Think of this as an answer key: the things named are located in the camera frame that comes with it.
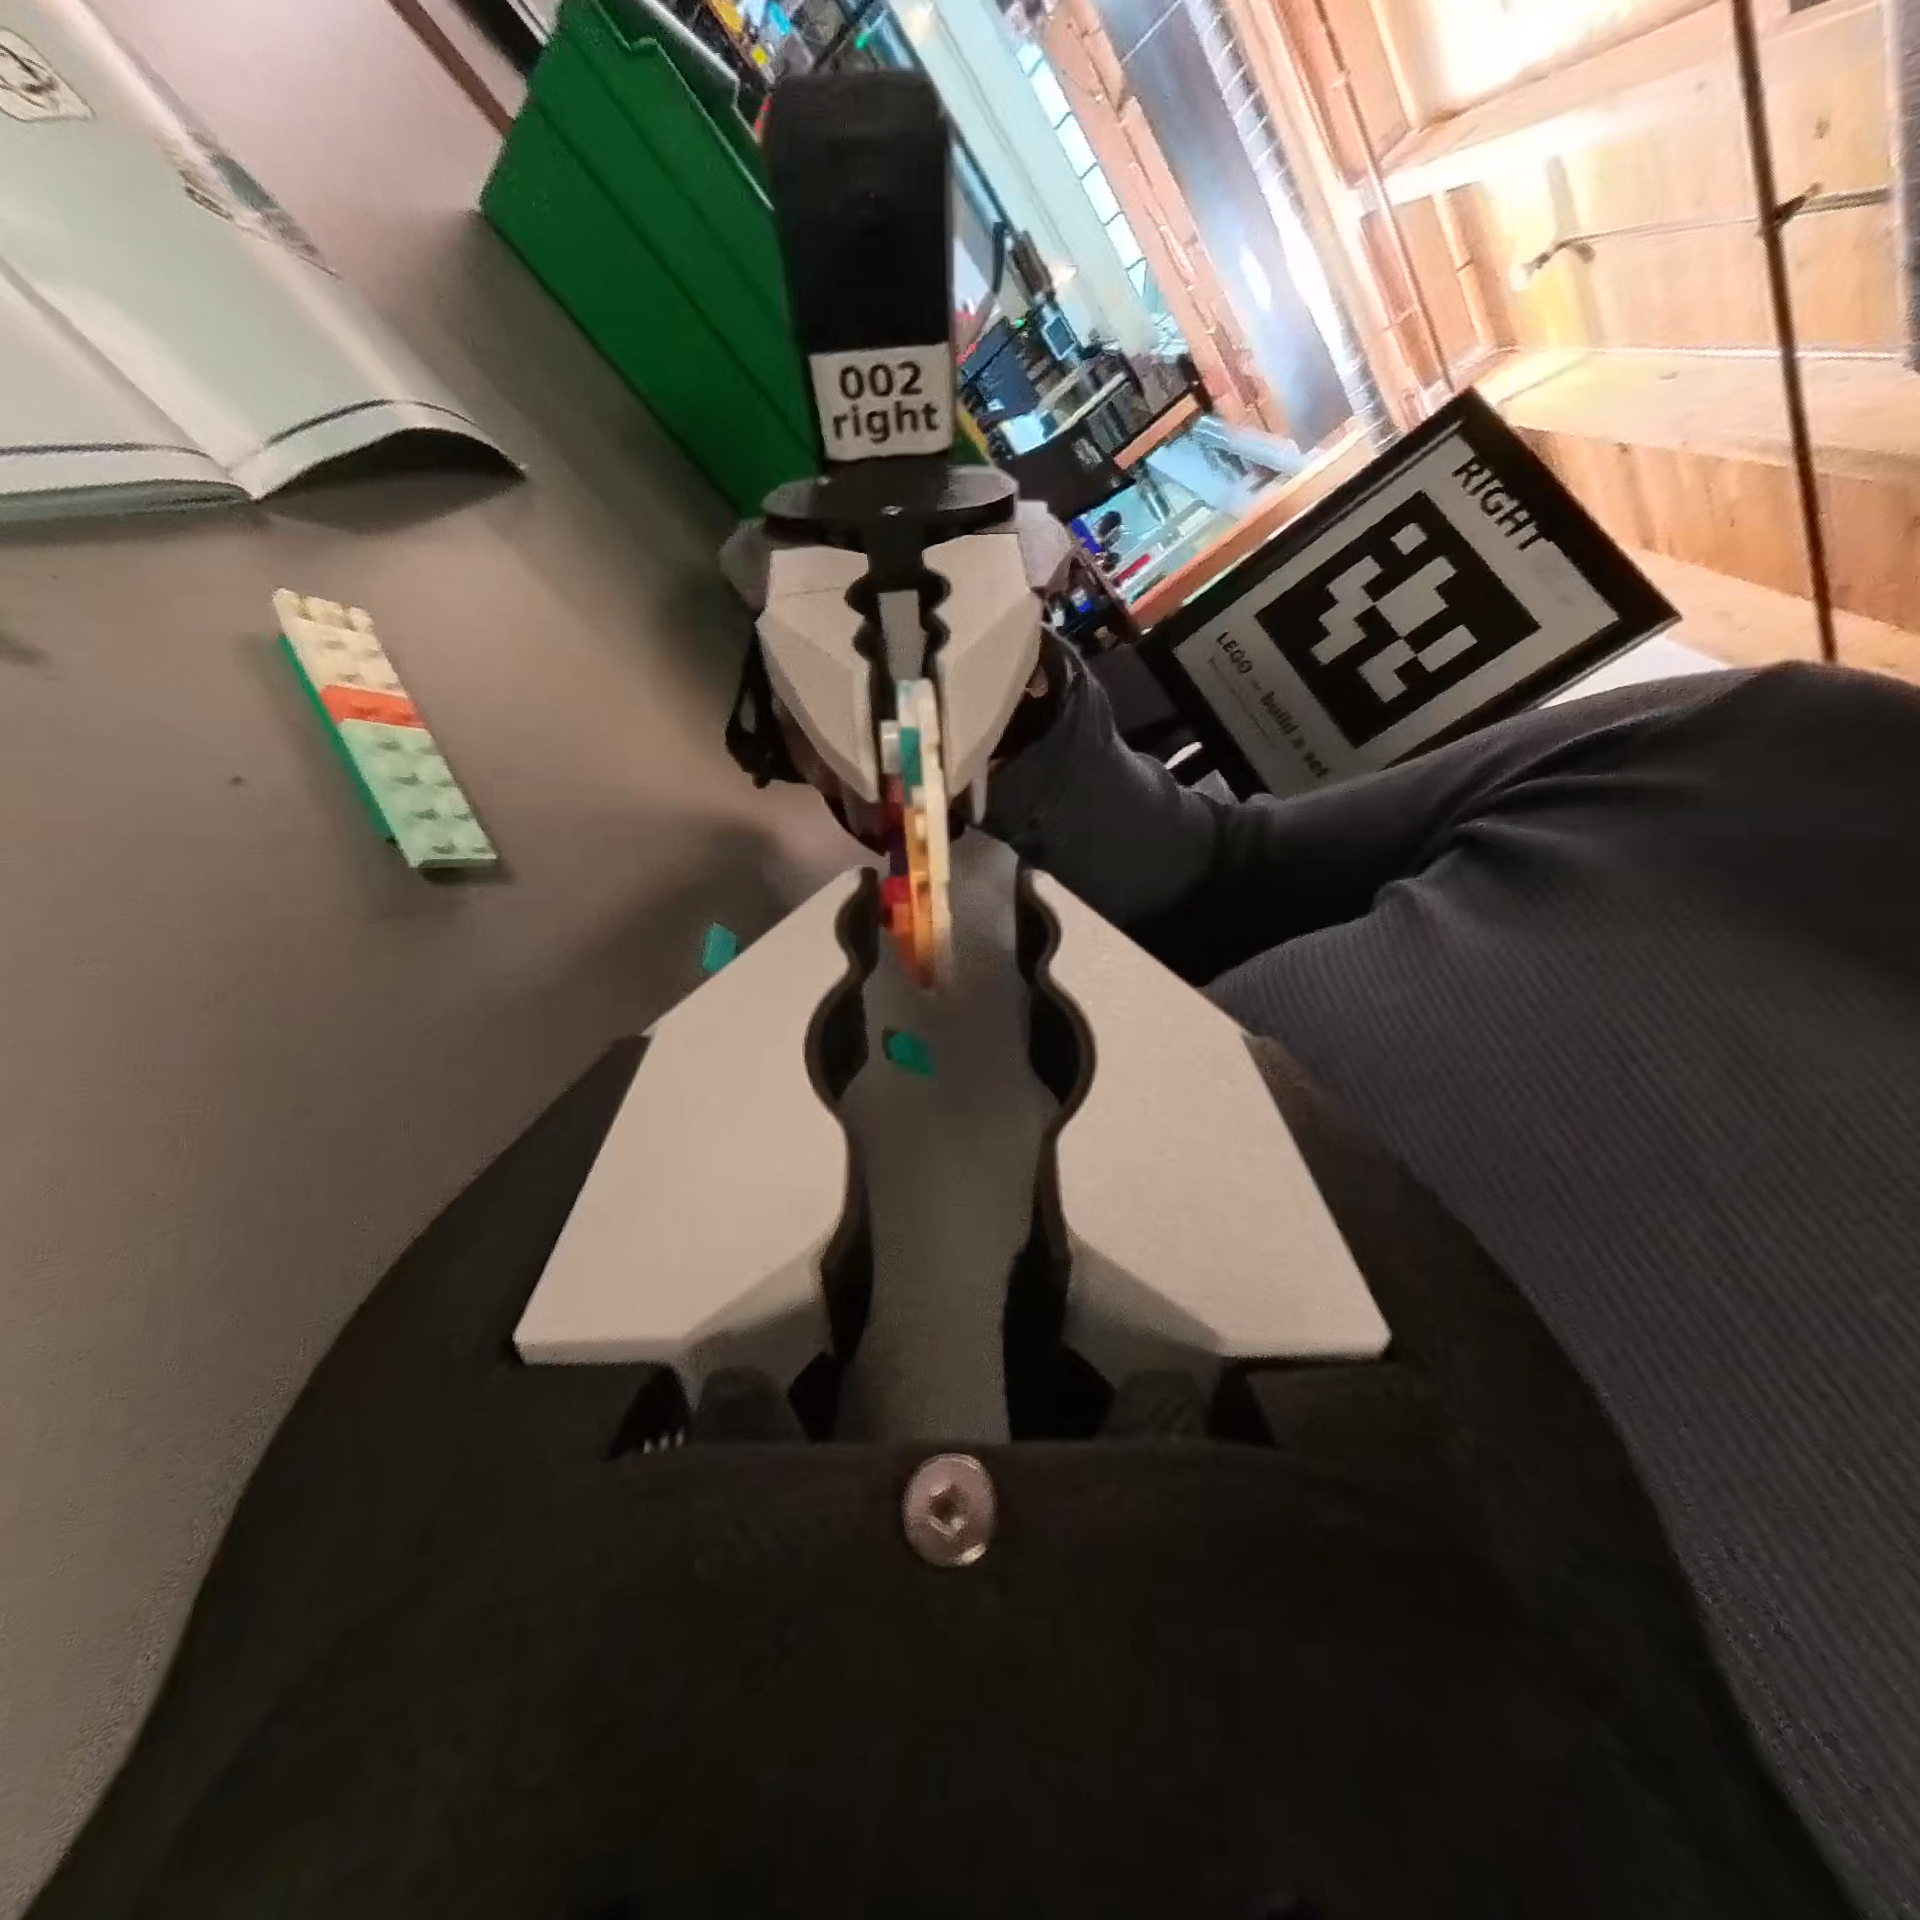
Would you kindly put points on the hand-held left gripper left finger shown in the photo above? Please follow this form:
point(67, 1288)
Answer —
point(705, 1201)

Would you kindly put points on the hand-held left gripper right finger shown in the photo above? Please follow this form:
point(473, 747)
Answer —
point(1215, 1201)

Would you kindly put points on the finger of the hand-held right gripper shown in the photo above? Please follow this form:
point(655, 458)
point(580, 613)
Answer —
point(990, 645)
point(817, 645)

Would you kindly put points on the round multicoloured lego disc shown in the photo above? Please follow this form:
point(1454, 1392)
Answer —
point(922, 810)

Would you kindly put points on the small teal lego piece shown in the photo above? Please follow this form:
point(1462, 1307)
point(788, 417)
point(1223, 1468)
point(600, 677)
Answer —
point(721, 947)
point(909, 1052)

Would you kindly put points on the mint and white lego plate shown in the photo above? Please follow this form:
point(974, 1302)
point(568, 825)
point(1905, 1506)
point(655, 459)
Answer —
point(390, 735)

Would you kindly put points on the lego instruction booklet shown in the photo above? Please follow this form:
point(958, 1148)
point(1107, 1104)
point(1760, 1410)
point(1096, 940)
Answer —
point(181, 271)

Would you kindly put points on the green plastic bin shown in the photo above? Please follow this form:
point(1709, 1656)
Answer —
point(660, 271)

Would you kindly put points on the cluttered background desk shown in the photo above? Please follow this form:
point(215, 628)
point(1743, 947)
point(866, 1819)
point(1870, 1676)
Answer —
point(1080, 390)

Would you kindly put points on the person's blue-grey ribbed clothing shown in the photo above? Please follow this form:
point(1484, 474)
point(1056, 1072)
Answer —
point(1620, 1201)

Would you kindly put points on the black and white tag sign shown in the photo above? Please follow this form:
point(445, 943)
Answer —
point(1411, 615)

